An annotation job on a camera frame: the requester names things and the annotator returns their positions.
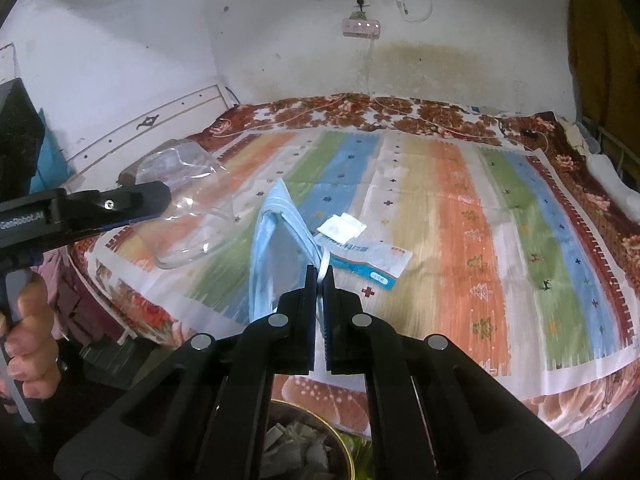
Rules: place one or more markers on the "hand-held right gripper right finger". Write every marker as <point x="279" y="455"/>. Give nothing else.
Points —
<point x="345" y="320"/>

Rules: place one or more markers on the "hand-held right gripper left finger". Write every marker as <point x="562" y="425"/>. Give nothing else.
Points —
<point x="295" y="310"/>

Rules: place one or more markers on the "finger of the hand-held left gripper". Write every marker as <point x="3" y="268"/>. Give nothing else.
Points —
<point x="120" y="205"/>

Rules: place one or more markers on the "blue face mask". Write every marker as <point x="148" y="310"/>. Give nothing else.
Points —
<point x="280" y="240"/>

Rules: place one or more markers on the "clear plastic wrapper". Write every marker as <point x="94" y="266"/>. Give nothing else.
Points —
<point x="200" y="200"/>

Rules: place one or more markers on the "dark bin with gold rim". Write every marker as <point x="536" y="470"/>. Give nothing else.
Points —
<point x="330" y="425"/>

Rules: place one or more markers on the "person's left hand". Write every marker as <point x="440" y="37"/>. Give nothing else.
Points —
<point x="32" y="350"/>

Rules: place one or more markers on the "pink cloth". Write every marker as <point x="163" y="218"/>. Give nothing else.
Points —
<point x="57" y="270"/>

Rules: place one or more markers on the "blue white flat packet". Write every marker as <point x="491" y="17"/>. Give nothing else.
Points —
<point x="365" y="260"/>

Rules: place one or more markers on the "blue cloth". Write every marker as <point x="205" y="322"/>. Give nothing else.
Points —
<point x="52" y="160"/>

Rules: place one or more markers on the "small white gauze square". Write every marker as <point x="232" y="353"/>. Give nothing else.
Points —
<point x="340" y="227"/>

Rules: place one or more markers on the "white bed headboard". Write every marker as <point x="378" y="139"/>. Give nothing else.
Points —
<point x="165" y="110"/>

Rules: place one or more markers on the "striped colourful blanket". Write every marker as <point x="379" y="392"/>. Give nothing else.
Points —
<point x="450" y="220"/>

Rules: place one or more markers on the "brown floral blanket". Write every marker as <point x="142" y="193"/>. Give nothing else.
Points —
<point x="400" y="110"/>

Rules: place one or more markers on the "black charger plug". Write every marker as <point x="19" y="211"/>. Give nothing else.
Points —
<point x="528" y="133"/>

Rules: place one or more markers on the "white cloth bundle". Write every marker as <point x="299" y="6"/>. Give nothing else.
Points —
<point x="607" y="176"/>

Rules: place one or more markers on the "yellow curtain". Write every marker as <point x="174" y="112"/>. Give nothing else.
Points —
<point x="605" y="35"/>

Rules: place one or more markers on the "pink wall power strip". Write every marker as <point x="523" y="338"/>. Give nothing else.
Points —
<point x="360" y="27"/>

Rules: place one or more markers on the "wall socket with plug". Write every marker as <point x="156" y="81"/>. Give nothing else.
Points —
<point x="360" y="0"/>

